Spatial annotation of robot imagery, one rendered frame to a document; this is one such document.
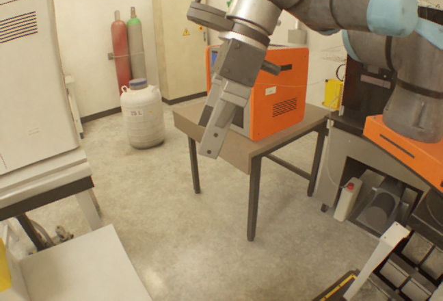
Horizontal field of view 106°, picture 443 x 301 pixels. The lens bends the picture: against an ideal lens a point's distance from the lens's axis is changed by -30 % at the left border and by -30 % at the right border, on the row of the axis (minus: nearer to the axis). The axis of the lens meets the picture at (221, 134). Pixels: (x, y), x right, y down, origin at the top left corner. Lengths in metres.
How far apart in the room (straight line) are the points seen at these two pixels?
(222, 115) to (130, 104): 2.23
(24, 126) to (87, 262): 0.49
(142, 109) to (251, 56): 2.22
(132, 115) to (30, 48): 1.89
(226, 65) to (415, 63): 0.36
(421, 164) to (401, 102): 0.13
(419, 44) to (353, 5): 0.20
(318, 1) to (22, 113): 0.78
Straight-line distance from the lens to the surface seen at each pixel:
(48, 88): 0.78
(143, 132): 2.57
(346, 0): 0.35
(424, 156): 0.48
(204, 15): 0.33
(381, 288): 0.65
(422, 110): 0.51
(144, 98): 2.46
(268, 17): 0.34
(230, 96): 0.26
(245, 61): 0.30
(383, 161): 1.40
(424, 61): 0.49
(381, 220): 1.75
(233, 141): 1.14
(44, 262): 0.52
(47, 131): 0.81
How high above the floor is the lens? 1.24
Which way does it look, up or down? 26 degrees down
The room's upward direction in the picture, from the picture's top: 2 degrees counter-clockwise
